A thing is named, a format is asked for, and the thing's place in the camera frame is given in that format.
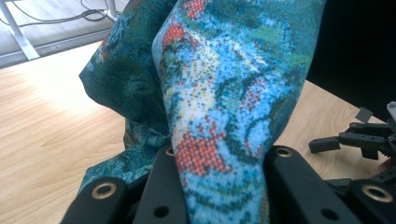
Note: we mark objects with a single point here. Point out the black curtain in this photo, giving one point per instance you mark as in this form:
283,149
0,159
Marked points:
358,46

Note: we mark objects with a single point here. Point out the teal floral shirt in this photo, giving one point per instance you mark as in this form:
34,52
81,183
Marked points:
224,93

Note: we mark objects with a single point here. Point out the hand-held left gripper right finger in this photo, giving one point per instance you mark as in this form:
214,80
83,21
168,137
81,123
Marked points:
295,193

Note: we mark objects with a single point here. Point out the white desk frame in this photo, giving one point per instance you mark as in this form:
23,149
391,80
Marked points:
18,37

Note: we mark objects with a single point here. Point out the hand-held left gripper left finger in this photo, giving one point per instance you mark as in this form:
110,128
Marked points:
162,193

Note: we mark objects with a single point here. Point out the grey tape strip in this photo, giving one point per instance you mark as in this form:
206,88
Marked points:
363,114

